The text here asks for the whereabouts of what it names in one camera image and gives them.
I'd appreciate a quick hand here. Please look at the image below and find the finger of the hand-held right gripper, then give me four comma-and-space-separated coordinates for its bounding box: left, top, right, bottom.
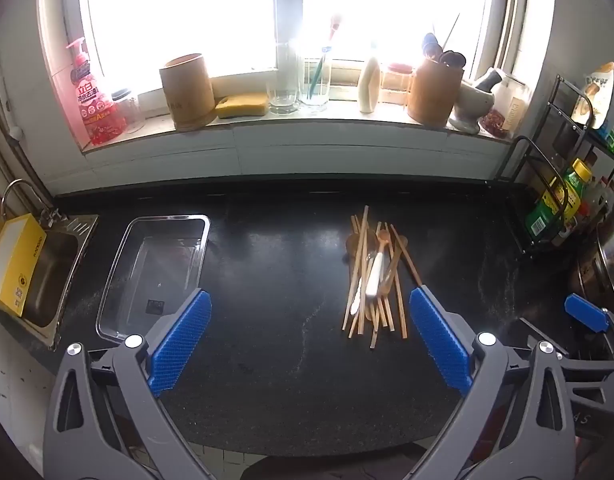
564, 294, 614, 336

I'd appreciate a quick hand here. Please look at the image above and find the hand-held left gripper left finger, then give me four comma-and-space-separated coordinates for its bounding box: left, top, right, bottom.
42, 289, 213, 480

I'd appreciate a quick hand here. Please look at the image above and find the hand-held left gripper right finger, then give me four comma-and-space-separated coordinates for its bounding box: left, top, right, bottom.
408, 285, 578, 480

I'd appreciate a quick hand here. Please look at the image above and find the pile of wooden chopsticks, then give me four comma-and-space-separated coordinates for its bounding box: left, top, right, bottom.
342, 205, 424, 350

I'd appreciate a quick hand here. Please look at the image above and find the clear plastic container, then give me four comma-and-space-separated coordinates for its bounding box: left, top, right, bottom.
96, 214, 211, 345

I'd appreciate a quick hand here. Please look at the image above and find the white handled utensil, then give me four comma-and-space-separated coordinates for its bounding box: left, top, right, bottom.
365, 251, 386, 299

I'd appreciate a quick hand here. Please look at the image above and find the gold metal spoon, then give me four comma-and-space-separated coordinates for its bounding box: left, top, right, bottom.
369, 229, 394, 321

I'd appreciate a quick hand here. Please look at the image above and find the amber silicone spoon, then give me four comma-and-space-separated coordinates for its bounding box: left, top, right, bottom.
346, 232, 368, 267

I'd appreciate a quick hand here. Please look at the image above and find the stainless steel pot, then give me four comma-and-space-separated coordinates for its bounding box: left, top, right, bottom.
569, 200, 614, 311

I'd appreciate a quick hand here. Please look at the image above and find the green label sauce bottle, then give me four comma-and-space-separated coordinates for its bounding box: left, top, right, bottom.
526, 175, 568, 236

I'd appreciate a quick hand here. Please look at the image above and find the yellow cap green bottle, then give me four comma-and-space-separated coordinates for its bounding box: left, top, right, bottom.
559, 158, 594, 221

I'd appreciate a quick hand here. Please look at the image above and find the stainless steel sink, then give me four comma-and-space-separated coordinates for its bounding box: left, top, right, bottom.
17, 215, 99, 351

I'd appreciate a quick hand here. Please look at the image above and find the yellow cardboard box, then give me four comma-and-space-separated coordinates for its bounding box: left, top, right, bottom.
0, 213, 47, 317

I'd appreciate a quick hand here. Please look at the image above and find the glass jar of chili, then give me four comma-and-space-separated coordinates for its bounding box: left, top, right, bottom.
479, 72, 532, 138

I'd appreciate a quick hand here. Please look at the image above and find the white seasoning packet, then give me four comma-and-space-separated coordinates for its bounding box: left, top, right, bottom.
572, 62, 614, 128

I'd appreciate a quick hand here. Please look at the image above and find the chrome faucet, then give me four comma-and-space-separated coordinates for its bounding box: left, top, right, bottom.
1, 179, 68, 231

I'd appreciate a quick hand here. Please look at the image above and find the stone mortar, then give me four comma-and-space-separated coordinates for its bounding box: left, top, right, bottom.
448, 80, 505, 135

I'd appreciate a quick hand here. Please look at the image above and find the small glass jar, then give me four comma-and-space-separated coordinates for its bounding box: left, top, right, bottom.
111, 89, 145, 133

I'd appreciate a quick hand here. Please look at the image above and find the yellow sponge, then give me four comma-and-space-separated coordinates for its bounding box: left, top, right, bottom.
215, 92, 269, 119

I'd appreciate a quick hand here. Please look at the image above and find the empty bamboo holder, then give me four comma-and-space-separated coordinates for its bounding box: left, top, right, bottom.
159, 52, 219, 131

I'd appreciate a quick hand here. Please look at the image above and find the bamboo utensil holder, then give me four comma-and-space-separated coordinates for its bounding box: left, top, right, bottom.
407, 57, 465, 128

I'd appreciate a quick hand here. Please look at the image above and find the stone pestle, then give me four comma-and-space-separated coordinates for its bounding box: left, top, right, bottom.
474, 69, 504, 92

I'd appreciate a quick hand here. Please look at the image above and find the pink dish soap bottle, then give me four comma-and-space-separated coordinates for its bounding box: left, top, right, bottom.
64, 37, 128, 146

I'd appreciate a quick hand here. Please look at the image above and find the red lid jar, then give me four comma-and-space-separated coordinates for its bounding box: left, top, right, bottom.
382, 62, 413, 106

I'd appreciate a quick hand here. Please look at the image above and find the white bottle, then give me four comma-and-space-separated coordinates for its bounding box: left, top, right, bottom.
358, 55, 382, 113

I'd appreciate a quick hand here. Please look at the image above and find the tall clear glass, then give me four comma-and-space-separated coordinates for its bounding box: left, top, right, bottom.
266, 42, 302, 115

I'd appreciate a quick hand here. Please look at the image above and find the clear glass with brush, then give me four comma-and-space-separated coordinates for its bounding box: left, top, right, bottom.
298, 52, 333, 113

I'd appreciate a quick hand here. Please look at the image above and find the black wire rack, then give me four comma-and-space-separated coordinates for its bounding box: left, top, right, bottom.
497, 75, 614, 256

